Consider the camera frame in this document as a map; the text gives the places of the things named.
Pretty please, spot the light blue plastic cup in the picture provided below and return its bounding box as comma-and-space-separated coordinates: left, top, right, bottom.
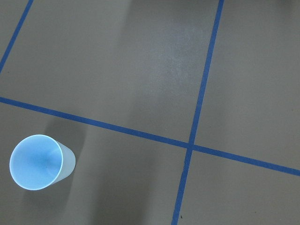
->
9, 135, 76, 191

